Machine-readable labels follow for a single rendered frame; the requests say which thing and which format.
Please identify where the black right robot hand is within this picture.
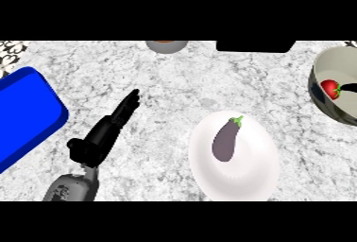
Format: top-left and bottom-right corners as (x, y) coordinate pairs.
(339, 83), (357, 94)

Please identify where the blue rectangular tray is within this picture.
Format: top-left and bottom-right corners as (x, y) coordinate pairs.
(0, 65), (69, 175)

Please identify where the white oval plate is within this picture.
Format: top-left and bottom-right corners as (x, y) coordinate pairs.
(187, 110), (281, 202)

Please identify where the purple eggplant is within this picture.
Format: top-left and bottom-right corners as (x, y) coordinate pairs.
(210, 115), (244, 163)

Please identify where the grey bowl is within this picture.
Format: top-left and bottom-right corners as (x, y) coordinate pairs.
(306, 46), (357, 128)

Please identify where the red tomato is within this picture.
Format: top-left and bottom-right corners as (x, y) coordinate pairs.
(318, 79), (343, 100)

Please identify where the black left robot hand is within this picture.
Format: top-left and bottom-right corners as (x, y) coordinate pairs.
(66, 88), (141, 169)

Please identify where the black appliance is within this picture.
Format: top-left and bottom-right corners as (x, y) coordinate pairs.
(215, 40), (296, 54)

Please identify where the grey round pot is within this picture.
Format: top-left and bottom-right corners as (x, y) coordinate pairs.
(144, 40), (190, 55)

